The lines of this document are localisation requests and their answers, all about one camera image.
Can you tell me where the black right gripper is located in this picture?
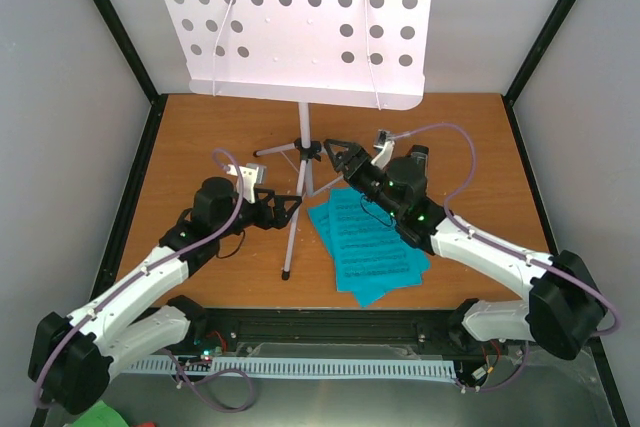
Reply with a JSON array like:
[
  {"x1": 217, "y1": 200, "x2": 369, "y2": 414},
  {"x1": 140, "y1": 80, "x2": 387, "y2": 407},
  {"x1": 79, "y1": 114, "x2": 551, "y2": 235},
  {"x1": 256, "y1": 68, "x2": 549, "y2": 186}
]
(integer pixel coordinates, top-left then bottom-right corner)
[{"x1": 323, "y1": 139, "x2": 403, "y2": 220}]

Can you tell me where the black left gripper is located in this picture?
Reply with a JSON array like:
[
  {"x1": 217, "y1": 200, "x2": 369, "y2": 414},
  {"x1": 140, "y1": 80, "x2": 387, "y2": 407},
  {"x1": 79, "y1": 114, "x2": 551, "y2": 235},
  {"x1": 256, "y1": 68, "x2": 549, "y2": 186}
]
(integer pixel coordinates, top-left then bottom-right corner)
[{"x1": 215, "y1": 187, "x2": 302, "y2": 239}]

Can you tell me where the blue sheet music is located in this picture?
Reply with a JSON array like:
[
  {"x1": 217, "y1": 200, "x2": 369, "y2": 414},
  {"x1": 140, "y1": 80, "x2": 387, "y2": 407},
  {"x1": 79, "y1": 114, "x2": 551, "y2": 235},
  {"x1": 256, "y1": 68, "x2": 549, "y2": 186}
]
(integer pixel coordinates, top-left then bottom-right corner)
[
  {"x1": 327, "y1": 185, "x2": 424, "y2": 294},
  {"x1": 305, "y1": 196, "x2": 432, "y2": 309}
]

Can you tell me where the white tripod music stand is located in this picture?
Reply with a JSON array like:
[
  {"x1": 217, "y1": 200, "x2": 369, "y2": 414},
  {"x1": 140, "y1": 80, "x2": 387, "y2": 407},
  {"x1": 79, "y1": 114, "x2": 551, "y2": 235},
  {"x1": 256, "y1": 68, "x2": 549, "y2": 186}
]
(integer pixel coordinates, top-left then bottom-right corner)
[{"x1": 143, "y1": 0, "x2": 439, "y2": 282}]

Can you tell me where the black metronome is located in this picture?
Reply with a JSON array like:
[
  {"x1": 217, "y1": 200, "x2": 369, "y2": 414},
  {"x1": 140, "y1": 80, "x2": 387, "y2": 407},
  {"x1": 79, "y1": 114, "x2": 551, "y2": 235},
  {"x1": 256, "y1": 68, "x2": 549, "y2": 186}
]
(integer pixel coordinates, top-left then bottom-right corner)
[{"x1": 408, "y1": 144, "x2": 429, "y2": 178}]

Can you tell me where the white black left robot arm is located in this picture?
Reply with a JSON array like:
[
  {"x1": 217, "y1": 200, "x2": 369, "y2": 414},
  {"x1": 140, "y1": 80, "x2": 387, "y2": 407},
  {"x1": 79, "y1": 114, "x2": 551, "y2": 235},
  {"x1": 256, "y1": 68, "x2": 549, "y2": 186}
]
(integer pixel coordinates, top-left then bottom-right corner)
[{"x1": 28, "y1": 177, "x2": 302, "y2": 415}]

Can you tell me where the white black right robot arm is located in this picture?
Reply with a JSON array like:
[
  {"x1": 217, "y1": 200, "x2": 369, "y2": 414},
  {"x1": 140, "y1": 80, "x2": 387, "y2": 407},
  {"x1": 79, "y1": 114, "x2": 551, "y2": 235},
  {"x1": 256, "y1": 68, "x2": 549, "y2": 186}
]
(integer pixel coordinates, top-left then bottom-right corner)
[{"x1": 292, "y1": 138, "x2": 611, "y2": 360}]

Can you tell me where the green paper sheet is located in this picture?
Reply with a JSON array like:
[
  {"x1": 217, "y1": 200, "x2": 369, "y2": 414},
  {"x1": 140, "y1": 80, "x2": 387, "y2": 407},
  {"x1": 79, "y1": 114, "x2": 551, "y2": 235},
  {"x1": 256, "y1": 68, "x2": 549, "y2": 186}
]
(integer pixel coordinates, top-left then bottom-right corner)
[{"x1": 67, "y1": 401, "x2": 129, "y2": 427}]

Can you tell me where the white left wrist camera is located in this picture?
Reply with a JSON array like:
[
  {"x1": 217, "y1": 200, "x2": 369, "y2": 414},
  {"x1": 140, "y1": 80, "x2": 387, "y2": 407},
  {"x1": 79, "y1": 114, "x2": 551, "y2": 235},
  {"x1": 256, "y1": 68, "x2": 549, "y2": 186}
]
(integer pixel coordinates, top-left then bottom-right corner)
[{"x1": 226, "y1": 163, "x2": 267, "y2": 204}]

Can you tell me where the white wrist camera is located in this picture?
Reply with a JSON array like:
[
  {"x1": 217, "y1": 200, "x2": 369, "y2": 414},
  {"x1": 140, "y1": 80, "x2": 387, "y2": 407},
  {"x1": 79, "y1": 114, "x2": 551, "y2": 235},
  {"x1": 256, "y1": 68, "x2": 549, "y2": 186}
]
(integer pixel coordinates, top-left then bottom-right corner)
[
  {"x1": 371, "y1": 129, "x2": 396, "y2": 169},
  {"x1": 226, "y1": 163, "x2": 267, "y2": 204}
]

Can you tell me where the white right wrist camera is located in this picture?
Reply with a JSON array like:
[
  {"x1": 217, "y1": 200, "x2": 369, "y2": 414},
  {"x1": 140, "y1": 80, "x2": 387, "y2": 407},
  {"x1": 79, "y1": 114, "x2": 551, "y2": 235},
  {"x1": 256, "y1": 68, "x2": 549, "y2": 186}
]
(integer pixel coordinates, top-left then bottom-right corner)
[{"x1": 371, "y1": 129, "x2": 396, "y2": 169}]

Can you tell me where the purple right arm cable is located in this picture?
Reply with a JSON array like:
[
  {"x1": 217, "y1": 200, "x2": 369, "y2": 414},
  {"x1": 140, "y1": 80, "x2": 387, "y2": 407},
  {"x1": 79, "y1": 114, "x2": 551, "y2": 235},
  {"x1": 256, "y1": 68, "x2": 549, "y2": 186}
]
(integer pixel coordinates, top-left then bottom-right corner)
[{"x1": 392, "y1": 122, "x2": 624, "y2": 393}]

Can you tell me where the light blue cable duct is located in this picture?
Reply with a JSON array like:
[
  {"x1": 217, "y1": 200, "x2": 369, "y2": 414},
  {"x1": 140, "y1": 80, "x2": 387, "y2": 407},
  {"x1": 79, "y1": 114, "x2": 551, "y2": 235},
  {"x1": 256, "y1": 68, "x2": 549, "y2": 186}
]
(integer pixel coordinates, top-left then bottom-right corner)
[{"x1": 125, "y1": 354, "x2": 456, "y2": 383}]

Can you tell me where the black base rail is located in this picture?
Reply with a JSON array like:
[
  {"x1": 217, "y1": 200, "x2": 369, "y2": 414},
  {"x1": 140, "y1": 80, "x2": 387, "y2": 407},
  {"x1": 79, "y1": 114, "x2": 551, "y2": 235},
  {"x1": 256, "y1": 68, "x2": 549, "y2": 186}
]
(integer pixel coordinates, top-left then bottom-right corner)
[{"x1": 169, "y1": 308, "x2": 482, "y2": 359}]

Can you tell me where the black aluminium frame post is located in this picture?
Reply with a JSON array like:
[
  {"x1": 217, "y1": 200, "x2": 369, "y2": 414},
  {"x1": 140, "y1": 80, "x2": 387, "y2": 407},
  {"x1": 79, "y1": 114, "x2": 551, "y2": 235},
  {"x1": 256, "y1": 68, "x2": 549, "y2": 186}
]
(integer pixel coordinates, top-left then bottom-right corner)
[{"x1": 62, "y1": 0, "x2": 167, "y2": 108}]

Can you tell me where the black right frame post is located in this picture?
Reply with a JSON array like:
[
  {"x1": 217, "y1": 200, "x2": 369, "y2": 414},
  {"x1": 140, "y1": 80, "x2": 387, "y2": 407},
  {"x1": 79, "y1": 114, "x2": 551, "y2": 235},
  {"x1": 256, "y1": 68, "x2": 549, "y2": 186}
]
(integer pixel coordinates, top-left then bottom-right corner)
[{"x1": 503, "y1": 0, "x2": 610, "y2": 103}]

